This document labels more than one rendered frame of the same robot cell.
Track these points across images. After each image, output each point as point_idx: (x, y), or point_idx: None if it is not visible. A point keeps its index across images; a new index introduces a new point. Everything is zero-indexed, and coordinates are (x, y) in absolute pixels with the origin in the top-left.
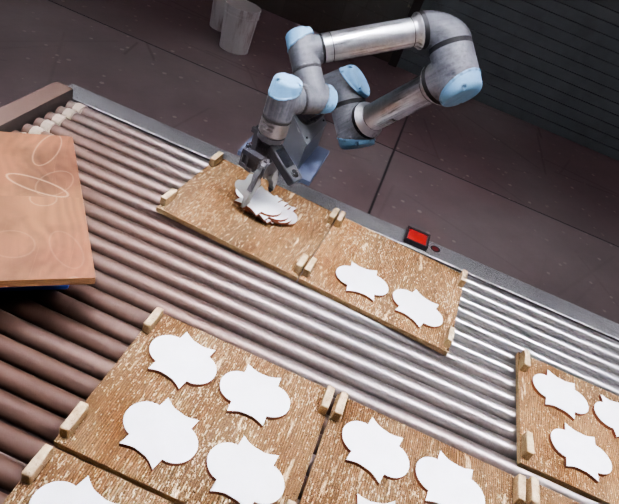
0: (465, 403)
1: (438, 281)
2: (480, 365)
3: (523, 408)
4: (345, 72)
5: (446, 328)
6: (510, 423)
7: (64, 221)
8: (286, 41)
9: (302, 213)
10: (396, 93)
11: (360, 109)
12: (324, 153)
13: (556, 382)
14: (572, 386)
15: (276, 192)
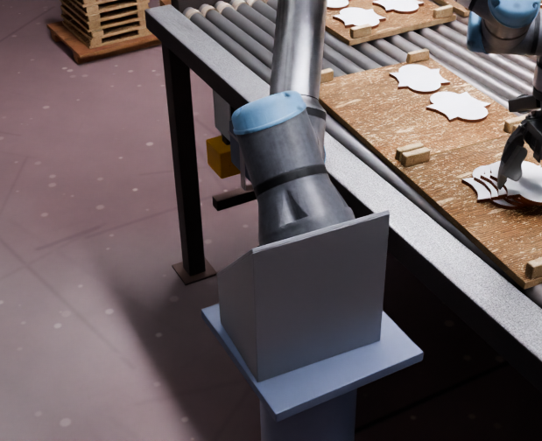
0: (451, 45)
1: (351, 87)
2: (399, 51)
3: (407, 24)
4: (299, 101)
5: (404, 65)
6: (425, 31)
7: None
8: (538, 8)
9: (454, 177)
10: (322, 13)
11: (313, 101)
12: None
13: (351, 19)
14: (339, 15)
15: (468, 209)
